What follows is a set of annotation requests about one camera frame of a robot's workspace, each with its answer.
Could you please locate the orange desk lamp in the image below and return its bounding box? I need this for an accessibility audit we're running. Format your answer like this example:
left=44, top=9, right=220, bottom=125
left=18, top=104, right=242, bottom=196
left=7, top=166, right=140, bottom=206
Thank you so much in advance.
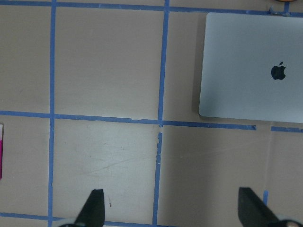
left=276, top=0, right=296, bottom=2

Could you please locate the silver laptop notebook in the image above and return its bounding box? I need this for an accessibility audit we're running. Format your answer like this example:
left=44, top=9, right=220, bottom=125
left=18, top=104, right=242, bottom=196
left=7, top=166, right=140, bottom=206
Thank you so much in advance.
left=199, top=13, right=303, bottom=123

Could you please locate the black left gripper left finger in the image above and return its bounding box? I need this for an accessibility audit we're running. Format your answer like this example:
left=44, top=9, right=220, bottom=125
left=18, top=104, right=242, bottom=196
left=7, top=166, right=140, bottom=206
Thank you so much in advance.
left=73, top=189, right=105, bottom=227

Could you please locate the pink marker pen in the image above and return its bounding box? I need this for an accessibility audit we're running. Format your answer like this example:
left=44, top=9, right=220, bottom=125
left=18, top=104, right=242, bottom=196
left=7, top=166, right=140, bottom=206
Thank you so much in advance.
left=0, top=123, right=3, bottom=180

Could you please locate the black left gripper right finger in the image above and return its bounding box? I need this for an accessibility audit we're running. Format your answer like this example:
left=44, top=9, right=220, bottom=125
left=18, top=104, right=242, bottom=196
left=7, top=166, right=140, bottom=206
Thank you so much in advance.
left=238, top=187, right=282, bottom=227

